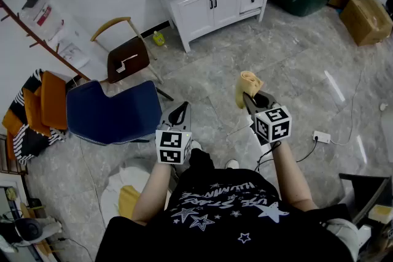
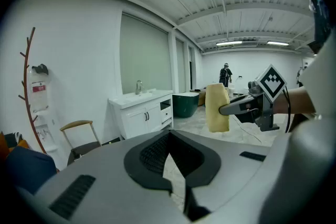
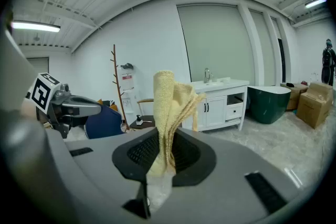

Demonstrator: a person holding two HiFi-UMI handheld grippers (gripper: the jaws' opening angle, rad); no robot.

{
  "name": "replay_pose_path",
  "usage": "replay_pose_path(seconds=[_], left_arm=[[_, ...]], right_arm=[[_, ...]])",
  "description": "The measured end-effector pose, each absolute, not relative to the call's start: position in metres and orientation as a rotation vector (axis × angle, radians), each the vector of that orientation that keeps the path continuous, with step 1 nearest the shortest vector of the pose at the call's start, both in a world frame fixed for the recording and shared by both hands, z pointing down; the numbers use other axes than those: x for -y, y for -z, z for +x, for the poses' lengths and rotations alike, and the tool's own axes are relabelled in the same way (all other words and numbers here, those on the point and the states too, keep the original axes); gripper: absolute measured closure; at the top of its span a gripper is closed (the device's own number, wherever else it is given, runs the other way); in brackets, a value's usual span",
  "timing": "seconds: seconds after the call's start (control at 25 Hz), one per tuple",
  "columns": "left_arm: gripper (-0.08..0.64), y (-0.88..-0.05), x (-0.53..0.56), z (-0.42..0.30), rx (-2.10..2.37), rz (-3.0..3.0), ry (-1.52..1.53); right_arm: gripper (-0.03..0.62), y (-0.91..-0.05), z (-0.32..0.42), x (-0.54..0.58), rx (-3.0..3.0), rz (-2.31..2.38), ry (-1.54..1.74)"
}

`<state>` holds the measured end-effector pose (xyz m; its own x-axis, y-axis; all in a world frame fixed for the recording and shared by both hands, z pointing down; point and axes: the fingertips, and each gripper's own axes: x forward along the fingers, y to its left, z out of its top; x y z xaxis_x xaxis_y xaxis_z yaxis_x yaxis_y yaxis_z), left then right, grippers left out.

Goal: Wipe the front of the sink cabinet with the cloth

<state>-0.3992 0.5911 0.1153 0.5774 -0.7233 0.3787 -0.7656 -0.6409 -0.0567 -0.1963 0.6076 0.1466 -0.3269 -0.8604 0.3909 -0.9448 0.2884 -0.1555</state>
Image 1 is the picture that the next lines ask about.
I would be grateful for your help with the black table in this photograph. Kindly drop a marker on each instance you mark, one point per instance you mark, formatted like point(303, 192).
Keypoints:
point(365, 190)

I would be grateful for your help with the closed cardboard box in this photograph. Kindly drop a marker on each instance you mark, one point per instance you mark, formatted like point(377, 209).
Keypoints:
point(365, 21)

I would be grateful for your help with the wooden coat rack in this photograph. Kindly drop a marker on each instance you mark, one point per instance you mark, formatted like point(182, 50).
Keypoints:
point(46, 46)

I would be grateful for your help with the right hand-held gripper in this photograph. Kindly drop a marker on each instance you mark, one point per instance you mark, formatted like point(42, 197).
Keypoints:
point(273, 125)

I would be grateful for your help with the white power strip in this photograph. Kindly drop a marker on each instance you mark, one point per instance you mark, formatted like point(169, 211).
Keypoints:
point(321, 137)

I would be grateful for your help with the person's left forearm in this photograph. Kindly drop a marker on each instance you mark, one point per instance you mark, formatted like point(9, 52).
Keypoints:
point(153, 190)

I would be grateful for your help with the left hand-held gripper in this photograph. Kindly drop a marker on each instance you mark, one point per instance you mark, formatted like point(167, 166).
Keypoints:
point(173, 147)

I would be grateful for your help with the wooden chair with brown seat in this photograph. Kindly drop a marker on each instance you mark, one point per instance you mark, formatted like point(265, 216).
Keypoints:
point(129, 58)

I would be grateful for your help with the blue chair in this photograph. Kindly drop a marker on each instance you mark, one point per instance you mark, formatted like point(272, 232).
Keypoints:
point(116, 113)

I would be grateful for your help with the white paper tag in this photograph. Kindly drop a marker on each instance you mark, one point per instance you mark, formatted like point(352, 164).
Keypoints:
point(121, 67)

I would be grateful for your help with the light grey garment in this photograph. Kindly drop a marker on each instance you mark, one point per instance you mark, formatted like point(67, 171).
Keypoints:
point(345, 236)

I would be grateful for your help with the white shoe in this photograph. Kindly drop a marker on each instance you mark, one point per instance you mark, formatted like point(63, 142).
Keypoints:
point(196, 145)
point(232, 164)

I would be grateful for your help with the yellow plastic bottle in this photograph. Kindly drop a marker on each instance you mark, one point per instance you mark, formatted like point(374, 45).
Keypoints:
point(158, 39)

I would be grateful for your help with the black star-print t-shirt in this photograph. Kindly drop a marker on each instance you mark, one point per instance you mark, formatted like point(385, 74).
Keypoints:
point(221, 239)

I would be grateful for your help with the clear plastic bag red label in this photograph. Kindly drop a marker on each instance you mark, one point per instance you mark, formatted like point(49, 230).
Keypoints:
point(43, 24)

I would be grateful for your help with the white cabinet door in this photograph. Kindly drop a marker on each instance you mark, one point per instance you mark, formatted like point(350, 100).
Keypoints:
point(196, 16)
point(228, 4)

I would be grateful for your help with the yellow cloth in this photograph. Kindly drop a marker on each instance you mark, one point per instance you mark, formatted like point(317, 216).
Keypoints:
point(247, 83)

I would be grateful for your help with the person's right forearm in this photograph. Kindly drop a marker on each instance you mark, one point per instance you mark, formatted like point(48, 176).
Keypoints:
point(288, 175)

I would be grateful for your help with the black round device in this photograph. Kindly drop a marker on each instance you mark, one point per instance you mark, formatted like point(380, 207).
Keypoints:
point(29, 228)

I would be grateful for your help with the black trousers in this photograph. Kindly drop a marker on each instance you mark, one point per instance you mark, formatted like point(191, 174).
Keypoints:
point(201, 161)

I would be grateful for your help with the white vanity cabinet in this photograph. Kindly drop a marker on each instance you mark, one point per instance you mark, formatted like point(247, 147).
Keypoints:
point(184, 27)

